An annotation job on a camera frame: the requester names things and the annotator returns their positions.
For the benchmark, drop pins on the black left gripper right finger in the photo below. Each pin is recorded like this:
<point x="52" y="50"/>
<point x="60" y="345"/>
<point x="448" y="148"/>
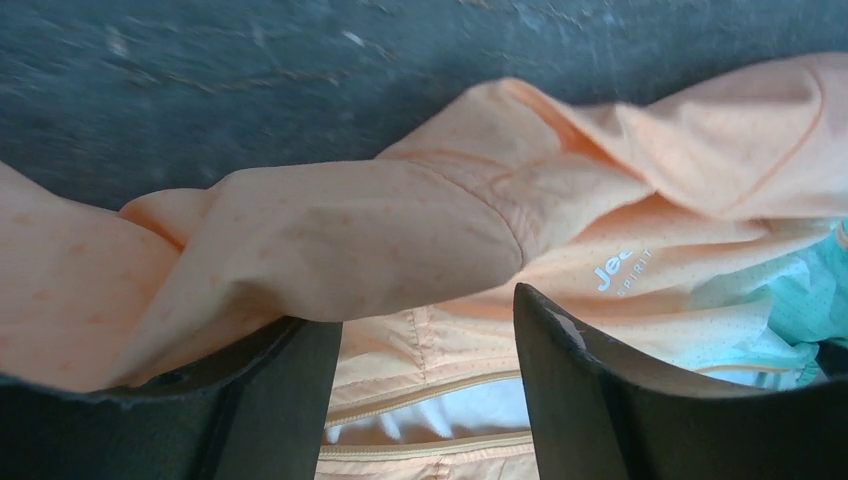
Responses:
<point x="601" y="409"/>

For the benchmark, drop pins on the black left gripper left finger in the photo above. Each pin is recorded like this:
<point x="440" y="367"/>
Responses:
<point x="253" y="410"/>

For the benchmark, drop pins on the orange and teal jacket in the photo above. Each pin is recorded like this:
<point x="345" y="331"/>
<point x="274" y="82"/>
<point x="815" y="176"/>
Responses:
<point x="705" y="229"/>

